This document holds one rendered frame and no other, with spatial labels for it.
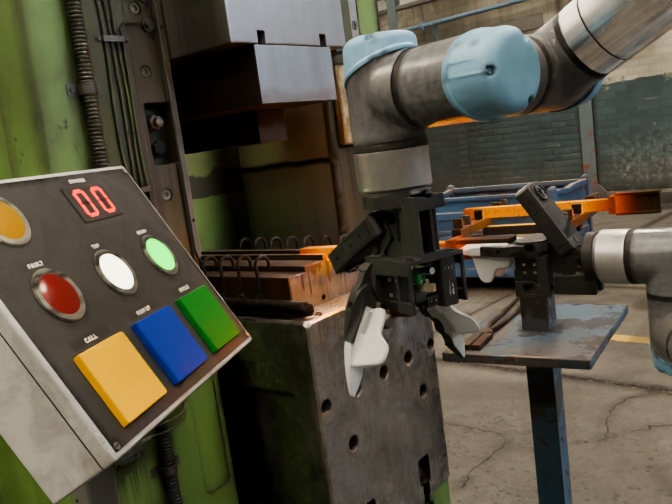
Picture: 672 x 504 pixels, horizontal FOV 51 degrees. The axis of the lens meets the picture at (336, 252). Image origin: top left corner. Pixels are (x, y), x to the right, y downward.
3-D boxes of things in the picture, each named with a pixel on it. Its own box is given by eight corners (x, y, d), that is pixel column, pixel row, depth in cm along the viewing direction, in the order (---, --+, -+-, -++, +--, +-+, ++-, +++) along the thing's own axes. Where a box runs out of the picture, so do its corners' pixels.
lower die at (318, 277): (361, 287, 134) (356, 243, 133) (293, 315, 119) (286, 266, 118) (213, 282, 160) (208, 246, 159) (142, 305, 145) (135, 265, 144)
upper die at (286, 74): (337, 99, 129) (330, 46, 127) (262, 103, 113) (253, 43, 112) (188, 127, 155) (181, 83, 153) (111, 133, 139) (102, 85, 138)
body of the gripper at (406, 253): (412, 324, 66) (397, 198, 64) (360, 312, 74) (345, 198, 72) (471, 305, 70) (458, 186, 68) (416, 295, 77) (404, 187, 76)
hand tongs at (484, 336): (536, 282, 196) (535, 278, 196) (551, 282, 194) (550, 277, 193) (460, 350, 145) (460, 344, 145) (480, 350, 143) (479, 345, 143)
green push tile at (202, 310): (241, 331, 87) (205, 283, 87) (218, 351, 79) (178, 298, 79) (230, 339, 88) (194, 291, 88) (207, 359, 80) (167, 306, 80)
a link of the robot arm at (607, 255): (621, 234, 91) (638, 223, 98) (585, 235, 94) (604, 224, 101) (625, 290, 93) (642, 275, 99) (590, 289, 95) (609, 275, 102)
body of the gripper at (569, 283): (510, 297, 103) (593, 298, 95) (504, 239, 102) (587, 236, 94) (531, 284, 109) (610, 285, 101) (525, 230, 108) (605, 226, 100)
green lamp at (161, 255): (186, 268, 84) (180, 232, 84) (155, 277, 81) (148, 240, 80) (170, 268, 86) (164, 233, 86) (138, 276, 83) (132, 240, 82)
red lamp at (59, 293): (95, 311, 65) (86, 266, 65) (49, 325, 62) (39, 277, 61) (76, 310, 67) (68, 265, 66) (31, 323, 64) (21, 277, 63)
